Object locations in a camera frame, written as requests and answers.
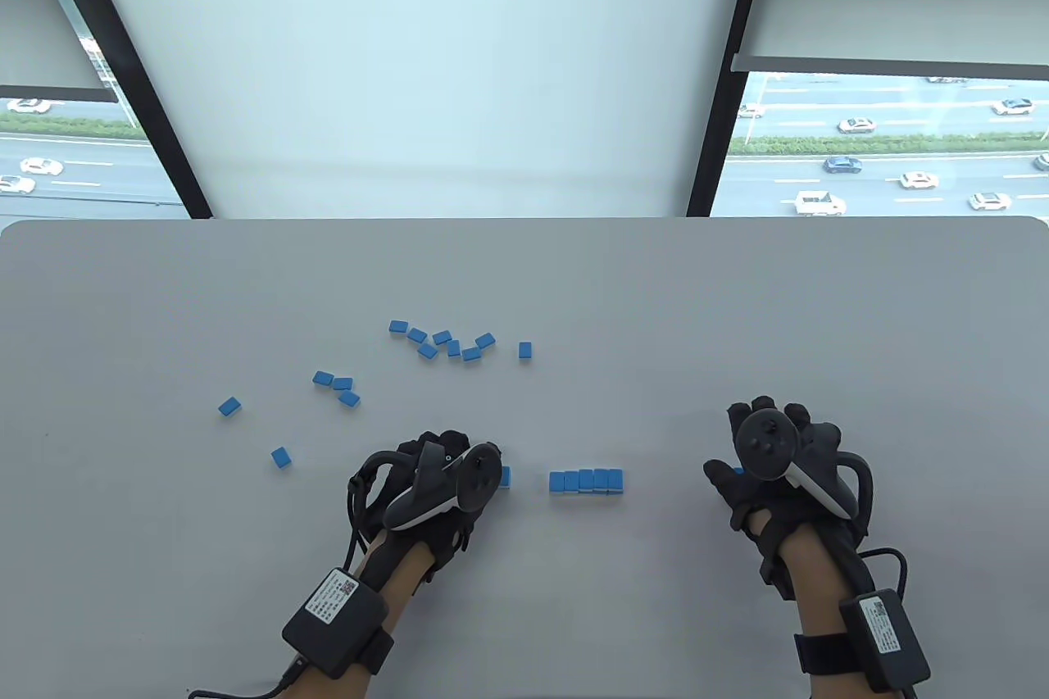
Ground person's left hand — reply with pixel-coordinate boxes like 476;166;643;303
348;430;502;581

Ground person's right hand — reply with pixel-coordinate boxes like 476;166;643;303
703;396;874;601

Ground blue mahjong tiles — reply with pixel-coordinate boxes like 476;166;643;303
218;320;534;470

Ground person's right forearm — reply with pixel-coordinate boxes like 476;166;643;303
779;527;902;699

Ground black white handheld controller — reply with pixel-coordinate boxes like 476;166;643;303
735;410;874;521
351;441;503;532

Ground wide white roller blind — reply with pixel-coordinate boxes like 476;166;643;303
72;0;755;218

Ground black window frame pillar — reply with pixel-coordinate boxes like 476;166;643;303
33;0;216;220
687;0;778;218

